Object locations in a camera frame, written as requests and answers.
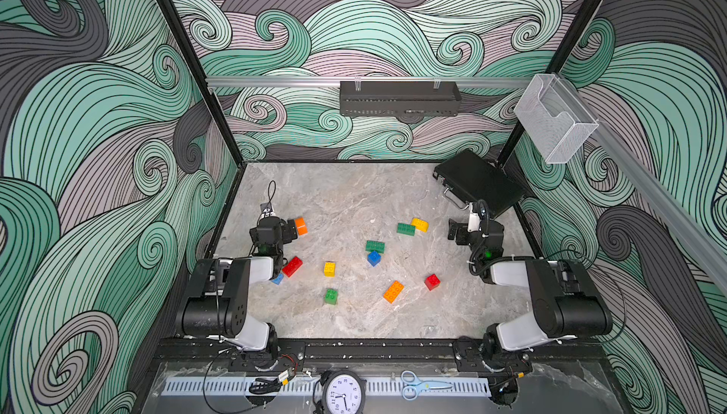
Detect orange curved lego brick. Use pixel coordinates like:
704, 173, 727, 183
293, 217, 308, 236

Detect red square lego brick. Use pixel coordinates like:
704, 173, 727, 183
424, 274, 440, 291

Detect green long lego brick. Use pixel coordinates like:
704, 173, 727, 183
397, 223, 417, 236
365, 240, 385, 254

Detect blue square lego brick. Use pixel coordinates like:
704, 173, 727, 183
367, 251, 382, 266

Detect orange long lego brick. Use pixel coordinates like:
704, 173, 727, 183
382, 281, 404, 303

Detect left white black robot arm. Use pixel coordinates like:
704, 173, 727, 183
175, 215, 300, 355

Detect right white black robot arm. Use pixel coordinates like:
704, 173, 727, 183
448, 219, 613, 361

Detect red long lego brick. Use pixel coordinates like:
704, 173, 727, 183
282, 256, 303, 278

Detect yellow curved lego brick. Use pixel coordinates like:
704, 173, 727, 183
411, 217, 429, 232

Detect yellow square lego brick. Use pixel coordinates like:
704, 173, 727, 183
324, 262, 336, 278

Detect green square lego brick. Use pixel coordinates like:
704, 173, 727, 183
324, 288, 338, 305

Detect black briefcase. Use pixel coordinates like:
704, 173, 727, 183
433, 149, 524, 218

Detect light blue scissors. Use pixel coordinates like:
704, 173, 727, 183
401, 370, 454, 402

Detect white analog clock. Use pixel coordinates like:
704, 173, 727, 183
321, 370, 365, 414

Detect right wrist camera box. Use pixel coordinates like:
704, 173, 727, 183
468, 203, 481, 232

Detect clear plastic wall holder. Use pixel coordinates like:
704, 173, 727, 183
514, 73, 599, 164

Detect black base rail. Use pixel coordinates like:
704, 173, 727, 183
154, 336, 605, 374

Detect aluminium back rail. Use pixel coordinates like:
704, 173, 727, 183
206, 75, 532, 89

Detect aluminium rail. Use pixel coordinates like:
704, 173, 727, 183
557, 76, 726, 289
206, 75, 532, 89

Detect aluminium right rail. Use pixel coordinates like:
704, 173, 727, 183
557, 76, 726, 289

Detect white slotted cable duct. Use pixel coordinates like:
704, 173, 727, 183
160, 376, 491, 397

